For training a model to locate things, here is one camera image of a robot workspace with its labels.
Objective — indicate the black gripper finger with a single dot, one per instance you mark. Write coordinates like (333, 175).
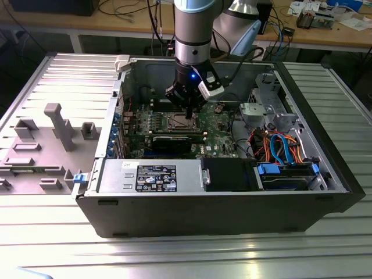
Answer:
(193, 114)
(188, 114)

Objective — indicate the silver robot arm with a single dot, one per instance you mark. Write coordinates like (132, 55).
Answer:
(191, 29)

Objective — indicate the silver CPU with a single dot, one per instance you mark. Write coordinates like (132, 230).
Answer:
(180, 121)

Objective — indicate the black monitor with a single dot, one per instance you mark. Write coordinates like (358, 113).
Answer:
(52, 7)

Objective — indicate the hard disk blue carrier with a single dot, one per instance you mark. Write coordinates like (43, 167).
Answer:
(282, 182)

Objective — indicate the beige case latch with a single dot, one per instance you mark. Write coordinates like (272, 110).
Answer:
(122, 62)

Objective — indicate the black RAM slot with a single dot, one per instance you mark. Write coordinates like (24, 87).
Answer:
(158, 106)
(158, 100)
(158, 110)
(158, 103)

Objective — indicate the white papers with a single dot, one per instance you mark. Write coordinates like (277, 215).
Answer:
(357, 23)

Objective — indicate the black graphics card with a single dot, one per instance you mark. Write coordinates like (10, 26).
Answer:
(171, 143)

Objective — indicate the CPU socket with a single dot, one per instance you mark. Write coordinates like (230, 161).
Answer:
(169, 126)

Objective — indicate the black PC case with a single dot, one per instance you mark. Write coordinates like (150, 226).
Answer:
(203, 215)

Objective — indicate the grey parts rack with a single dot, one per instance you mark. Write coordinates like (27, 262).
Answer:
(43, 162)

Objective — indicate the green motherboard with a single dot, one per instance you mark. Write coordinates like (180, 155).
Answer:
(218, 136)

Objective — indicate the grey device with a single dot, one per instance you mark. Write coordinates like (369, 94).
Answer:
(324, 20)

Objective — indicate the black heatsink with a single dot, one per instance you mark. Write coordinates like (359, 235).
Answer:
(305, 20)

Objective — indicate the small black adapter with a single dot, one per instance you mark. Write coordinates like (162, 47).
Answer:
(288, 31)

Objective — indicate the metal drive cage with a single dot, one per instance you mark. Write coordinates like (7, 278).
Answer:
(255, 112)

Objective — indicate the wooden desk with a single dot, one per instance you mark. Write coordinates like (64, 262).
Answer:
(130, 23)

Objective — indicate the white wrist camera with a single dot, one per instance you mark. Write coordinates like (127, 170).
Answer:
(212, 87)

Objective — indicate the black drive bay cover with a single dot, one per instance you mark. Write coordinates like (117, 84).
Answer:
(226, 174)

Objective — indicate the blue case latch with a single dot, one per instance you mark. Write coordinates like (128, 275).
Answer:
(79, 178)

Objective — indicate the silver power supply unit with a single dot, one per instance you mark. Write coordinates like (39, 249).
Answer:
(116, 174)

